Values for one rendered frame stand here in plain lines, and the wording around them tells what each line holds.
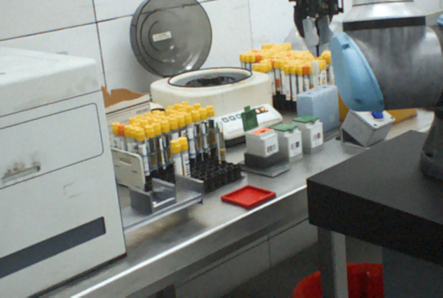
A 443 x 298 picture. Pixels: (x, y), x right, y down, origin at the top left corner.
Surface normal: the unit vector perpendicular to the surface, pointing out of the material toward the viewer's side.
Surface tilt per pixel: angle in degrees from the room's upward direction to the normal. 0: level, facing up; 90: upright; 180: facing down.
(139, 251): 0
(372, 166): 4
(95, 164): 90
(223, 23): 90
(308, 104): 90
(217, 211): 0
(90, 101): 90
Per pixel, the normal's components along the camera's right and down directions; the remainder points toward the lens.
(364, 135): -0.73, 0.26
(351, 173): -0.05, -0.94
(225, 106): 0.56, 0.18
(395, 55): 0.00, 0.12
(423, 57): 0.07, -0.22
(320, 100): 0.76, 0.11
